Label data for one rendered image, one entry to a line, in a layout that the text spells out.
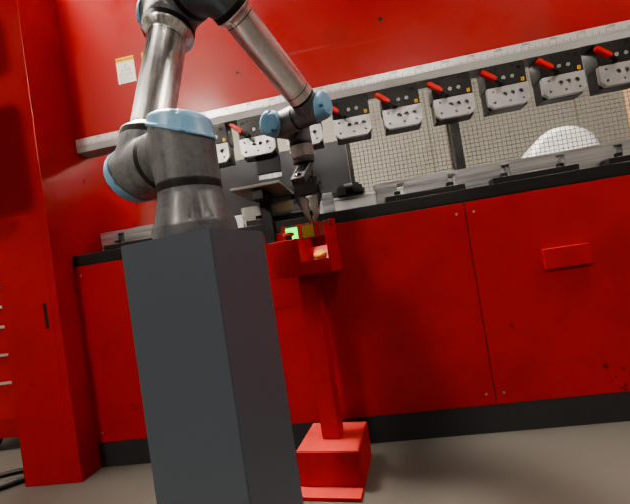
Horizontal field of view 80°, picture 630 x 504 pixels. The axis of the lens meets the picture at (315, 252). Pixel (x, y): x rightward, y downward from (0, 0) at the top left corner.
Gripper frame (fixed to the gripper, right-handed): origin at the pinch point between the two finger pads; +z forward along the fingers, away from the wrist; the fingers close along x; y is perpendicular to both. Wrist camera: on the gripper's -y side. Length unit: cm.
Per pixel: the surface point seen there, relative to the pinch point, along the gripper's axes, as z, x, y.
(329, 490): 81, 5, -16
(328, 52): -67, -9, 38
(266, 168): -25.7, 24.9, 32.6
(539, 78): -38, -85, 47
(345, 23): -77, -17, 40
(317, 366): 47.7, 5.9, -4.1
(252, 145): -36, 28, 29
